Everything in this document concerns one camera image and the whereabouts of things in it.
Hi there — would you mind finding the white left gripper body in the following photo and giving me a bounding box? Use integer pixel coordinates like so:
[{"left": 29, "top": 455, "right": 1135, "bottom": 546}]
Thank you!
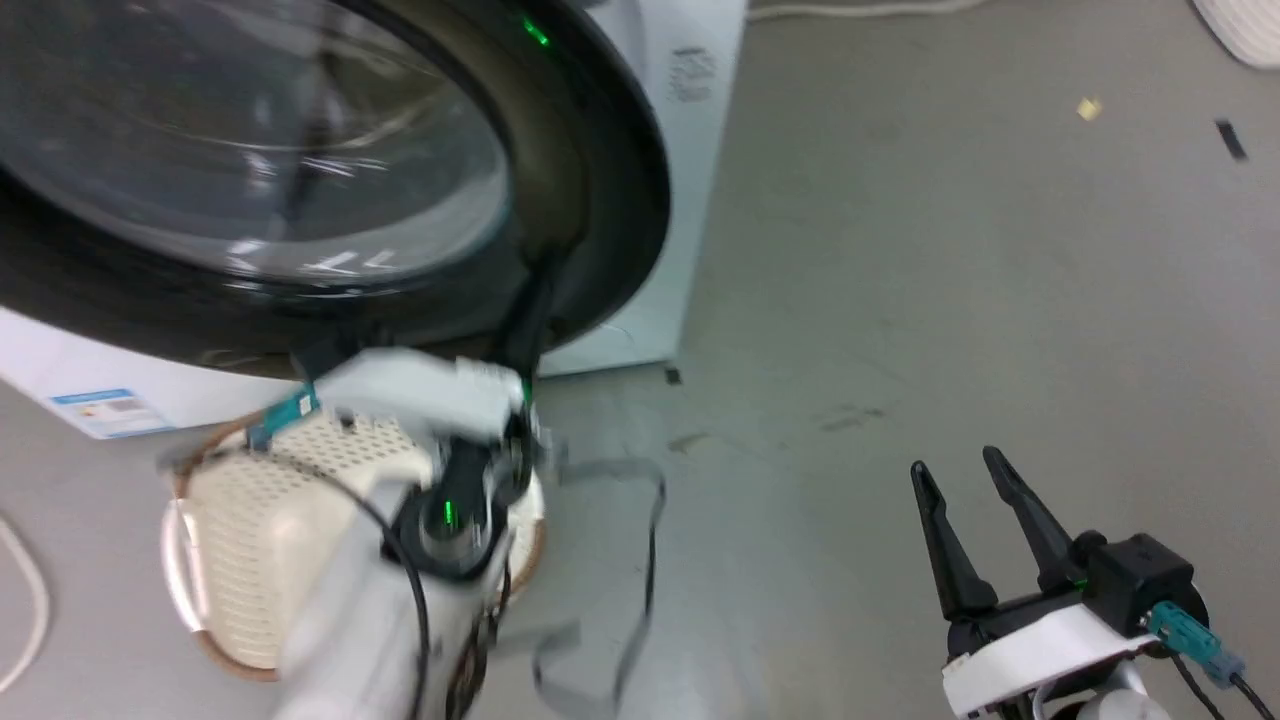
[{"left": 314, "top": 348, "right": 533, "bottom": 443}]

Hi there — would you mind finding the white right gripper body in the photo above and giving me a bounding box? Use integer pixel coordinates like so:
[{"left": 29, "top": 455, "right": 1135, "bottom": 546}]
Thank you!
[{"left": 940, "top": 588, "right": 1153, "bottom": 720}]

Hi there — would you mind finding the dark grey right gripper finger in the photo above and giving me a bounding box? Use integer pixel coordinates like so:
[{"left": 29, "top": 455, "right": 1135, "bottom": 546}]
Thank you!
[
  {"left": 909, "top": 460, "right": 1000, "bottom": 622},
  {"left": 981, "top": 445, "right": 1088, "bottom": 595}
]

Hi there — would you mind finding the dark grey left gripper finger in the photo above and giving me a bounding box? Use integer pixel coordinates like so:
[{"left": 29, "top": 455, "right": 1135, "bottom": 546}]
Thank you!
[{"left": 503, "top": 262, "right": 560, "bottom": 379}]

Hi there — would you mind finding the black round glass washer door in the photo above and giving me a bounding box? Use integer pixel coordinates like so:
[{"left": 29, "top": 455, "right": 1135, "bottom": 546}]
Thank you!
[{"left": 0, "top": 0, "right": 672, "bottom": 382}]

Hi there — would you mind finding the white washing machine body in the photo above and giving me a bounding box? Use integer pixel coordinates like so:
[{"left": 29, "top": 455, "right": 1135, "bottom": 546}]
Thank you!
[{"left": 0, "top": 0, "right": 749, "bottom": 441}]

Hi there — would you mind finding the cream perforated laundry basket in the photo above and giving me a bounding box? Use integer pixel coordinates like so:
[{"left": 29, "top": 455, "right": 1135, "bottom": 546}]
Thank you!
[{"left": 160, "top": 408, "right": 549, "bottom": 684}]

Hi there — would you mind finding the blue white label sticker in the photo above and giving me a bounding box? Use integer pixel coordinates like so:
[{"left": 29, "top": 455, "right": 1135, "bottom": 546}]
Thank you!
[{"left": 50, "top": 388, "right": 177, "bottom": 440}]

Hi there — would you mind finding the white ribbed round object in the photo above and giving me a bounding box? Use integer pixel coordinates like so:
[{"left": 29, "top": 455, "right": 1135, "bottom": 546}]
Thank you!
[{"left": 1189, "top": 0, "right": 1280, "bottom": 72}]

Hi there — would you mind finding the teal left cable connector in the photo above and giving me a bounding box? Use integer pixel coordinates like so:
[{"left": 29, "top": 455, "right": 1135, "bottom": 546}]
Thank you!
[{"left": 245, "top": 392, "right": 322, "bottom": 452}]

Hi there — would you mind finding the teal cable connector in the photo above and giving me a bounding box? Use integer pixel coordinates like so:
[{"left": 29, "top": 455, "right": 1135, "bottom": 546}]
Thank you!
[
  {"left": 245, "top": 392, "right": 322, "bottom": 452},
  {"left": 1147, "top": 600, "right": 1247, "bottom": 690}
]

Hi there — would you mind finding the teal right cable connector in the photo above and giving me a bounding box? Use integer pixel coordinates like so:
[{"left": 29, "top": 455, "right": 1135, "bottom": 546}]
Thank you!
[{"left": 1147, "top": 600, "right": 1247, "bottom": 690}]

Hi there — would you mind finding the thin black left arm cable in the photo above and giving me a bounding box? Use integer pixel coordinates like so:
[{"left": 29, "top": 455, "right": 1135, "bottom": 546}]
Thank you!
[{"left": 250, "top": 440, "right": 434, "bottom": 720}]

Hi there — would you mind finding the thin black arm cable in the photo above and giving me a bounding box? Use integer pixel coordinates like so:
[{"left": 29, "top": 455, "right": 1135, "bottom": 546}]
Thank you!
[
  {"left": 250, "top": 440, "right": 434, "bottom": 720},
  {"left": 1168, "top": 648, "right": 1280, "bottom": 720}
]

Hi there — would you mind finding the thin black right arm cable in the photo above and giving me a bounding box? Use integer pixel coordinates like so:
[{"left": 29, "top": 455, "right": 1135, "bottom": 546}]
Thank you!
[{"left": 1168, "top": 648, "right": 1280, "bottom": 720}]

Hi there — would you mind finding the grey fabric strap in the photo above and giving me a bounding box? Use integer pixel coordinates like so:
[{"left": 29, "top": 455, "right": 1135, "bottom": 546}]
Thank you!
[{"left": 490, "top": 457, "right": 669, "bottom": 720}]

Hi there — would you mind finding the thin white floor cable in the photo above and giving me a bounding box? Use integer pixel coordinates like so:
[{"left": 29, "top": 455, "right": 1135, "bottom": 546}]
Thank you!
[{"left": 0, "top": 514, "right": 52, "bottom": 694}]

